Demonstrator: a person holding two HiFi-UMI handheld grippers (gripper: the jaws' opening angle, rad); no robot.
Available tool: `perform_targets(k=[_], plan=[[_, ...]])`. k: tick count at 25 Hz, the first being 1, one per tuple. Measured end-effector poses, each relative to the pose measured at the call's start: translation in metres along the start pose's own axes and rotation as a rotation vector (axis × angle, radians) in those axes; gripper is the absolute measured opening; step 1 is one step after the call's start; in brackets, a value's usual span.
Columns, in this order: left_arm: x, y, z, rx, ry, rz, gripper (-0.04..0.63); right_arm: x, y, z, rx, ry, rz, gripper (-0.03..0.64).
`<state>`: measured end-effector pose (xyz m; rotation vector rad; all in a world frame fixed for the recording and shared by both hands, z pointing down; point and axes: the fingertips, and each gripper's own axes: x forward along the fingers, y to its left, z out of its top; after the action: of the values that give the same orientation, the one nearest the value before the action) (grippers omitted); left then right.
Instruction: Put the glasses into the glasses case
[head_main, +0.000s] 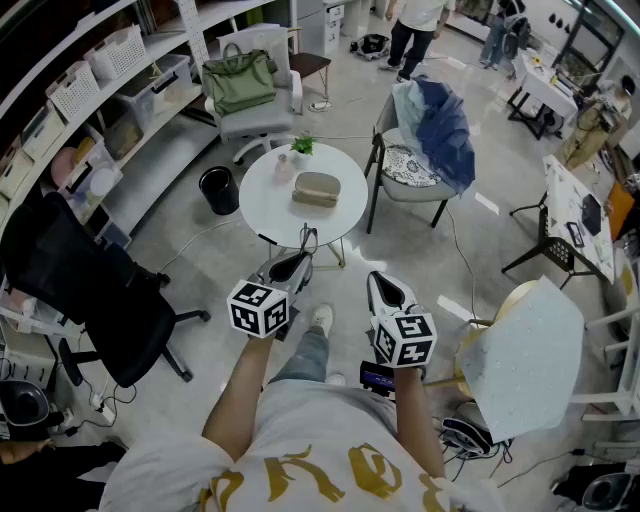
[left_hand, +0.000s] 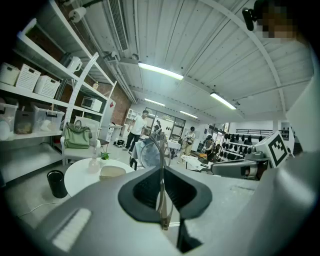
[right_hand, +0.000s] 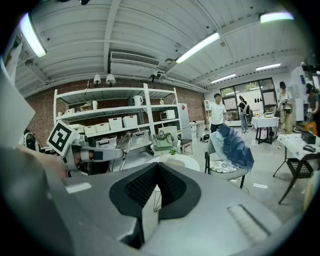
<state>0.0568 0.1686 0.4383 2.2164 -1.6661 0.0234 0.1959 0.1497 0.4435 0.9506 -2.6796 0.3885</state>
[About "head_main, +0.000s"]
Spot person's left forearm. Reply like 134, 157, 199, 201
201, 333, 277, 462

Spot black backpack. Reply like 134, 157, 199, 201
349, 33, 393, 62

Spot white curved shelf unit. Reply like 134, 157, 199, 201
0, 0, 281, 251

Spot person's jeans leg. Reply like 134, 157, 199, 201
268, 327, 331, 386

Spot small green potted plant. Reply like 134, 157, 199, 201
289, 133, 318, 167

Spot white table with black legs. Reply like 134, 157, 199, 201
506, 48, 580, 142

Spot white t-shirt with gold print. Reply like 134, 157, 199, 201
98, 378, 507, 512

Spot patterned round seat cushion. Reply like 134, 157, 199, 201
381, 144, 444, 189

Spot black waste bin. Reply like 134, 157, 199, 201
198, 165, 241, 217

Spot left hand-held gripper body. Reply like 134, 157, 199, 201
226, 249, 315, 342

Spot green fabric bag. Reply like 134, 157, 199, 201
200, 42, 279, 118

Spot black thin-framed glasses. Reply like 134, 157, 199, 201
298, 223, 320, 254

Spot beige glasses case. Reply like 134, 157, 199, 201
291, 171, 343, 209

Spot black round device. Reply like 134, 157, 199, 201
0, 379, 52, 442

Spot pink glass bottle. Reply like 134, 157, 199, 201
272, 153, 294, 185

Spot white round table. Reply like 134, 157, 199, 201
238, 142, 370, 271

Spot wooden stool with pale cloth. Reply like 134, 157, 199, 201
424, 275, 587, 445

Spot white floor cable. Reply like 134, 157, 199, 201
443, 204, 482, 324

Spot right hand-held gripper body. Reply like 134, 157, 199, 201
359, 270, 439, 399

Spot white plastic basket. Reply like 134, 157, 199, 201
83, 24, 148, 82
45, 60, 102, 123

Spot white drawer cabinet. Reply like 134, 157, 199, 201
298, 0, 347, 57

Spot grey upholstered armchair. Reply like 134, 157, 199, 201
203, 23, 305, 167

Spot white power strip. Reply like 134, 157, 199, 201
89, 393, 117, 424

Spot grey chair with black legs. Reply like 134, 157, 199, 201
363, 93, 464, 236

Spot clear plastic storage box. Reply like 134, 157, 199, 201
116, 53, 195, 129

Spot black-legged table with patterned cloth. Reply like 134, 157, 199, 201
501, 154, 617, 290

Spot person's right forearm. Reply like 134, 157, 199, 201
392, 367, 447, 480

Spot white and black headset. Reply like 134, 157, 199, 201
441, 416, 495, 457

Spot black office chair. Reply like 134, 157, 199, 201
0, 191, 212, 389

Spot clear storage box with dishes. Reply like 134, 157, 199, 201
49, 135, 125, 225

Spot small brown side table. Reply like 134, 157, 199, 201
288, 51, 333, 101

